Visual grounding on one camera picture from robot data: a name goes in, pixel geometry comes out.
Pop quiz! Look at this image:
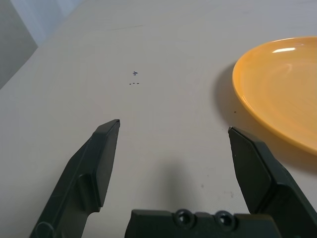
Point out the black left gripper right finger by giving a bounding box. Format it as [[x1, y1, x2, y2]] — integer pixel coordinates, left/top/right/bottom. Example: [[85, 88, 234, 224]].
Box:
[[227, 126, 317, 238]]

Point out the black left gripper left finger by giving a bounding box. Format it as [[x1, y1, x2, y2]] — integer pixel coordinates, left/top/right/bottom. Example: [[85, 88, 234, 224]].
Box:
[[29, 119, 121, 238]]

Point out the yellow plate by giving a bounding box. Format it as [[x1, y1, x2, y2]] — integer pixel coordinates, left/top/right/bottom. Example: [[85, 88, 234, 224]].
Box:
[[232, 36, 317, 156]]

